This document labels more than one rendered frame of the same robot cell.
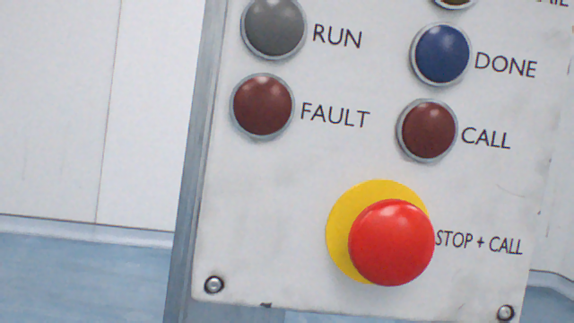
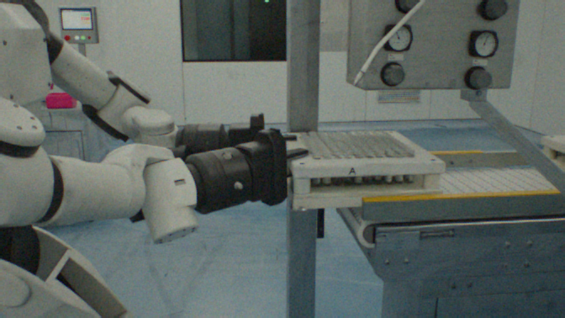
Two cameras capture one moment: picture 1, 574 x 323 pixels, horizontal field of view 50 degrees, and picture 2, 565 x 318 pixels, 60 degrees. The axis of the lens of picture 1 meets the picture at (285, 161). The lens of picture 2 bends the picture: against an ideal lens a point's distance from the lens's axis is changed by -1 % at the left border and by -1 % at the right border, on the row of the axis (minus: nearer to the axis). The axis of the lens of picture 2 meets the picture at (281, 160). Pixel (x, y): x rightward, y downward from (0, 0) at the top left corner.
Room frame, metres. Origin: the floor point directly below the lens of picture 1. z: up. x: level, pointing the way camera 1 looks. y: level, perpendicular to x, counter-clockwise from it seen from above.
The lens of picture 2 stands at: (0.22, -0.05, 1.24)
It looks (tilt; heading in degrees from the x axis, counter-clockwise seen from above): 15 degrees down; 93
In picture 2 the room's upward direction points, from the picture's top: straight up
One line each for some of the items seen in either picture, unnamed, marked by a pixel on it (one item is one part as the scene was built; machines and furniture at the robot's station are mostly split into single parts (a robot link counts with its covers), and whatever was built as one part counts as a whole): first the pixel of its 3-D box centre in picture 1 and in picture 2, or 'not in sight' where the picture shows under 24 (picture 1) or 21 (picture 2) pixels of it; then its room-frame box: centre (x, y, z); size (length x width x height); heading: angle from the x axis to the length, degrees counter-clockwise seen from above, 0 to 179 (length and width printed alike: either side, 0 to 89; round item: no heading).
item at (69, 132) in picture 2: not in sight; (55, 158); (-1.52, 3.09, 0.38); 0.63 x 0.57 x 0.76; 11
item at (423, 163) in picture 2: not in sight; (351, 151); (0.30, 0.82, 1.02); 0.25 x 0.24 x 0.02; 100
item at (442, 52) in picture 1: (442, 54); not in sight; (0.29, -0.06, 1.09); 0.03 x 0.01 x 0.03; 100
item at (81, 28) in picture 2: not in sight; (81, 54); (-1.34, 3.27, 1.07); 0.23 x 0.10 x 0.62; 11
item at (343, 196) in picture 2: not in sight; (351, 177); (0.30, 0.82, 0.98); 0.24 x 0.24 x 0.02; 10
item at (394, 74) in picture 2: not in sight; (394, 71); (0.34, 0.63, 1.18); 0.03 x 0.02 x 0.04; 10
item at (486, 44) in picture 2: not in sight; (483, 44); (0.46, 0.66, 1.22); 0.04 x 0.01 x 0.04; 10
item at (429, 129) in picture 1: (429, 130); not in sight; (0.29, -0.06, 1.05); 0.03 x 0.01 x 0.03; 100
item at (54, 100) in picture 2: not in sight; (61, 100); (-1.34, 2.93, 0.80); 0.16 x 0.12 x 0.09; 11
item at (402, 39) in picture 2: not in sight; (398, 38); (0.34, 0.64, 1.23); 0.04 x 0.01 x 0.04; 10
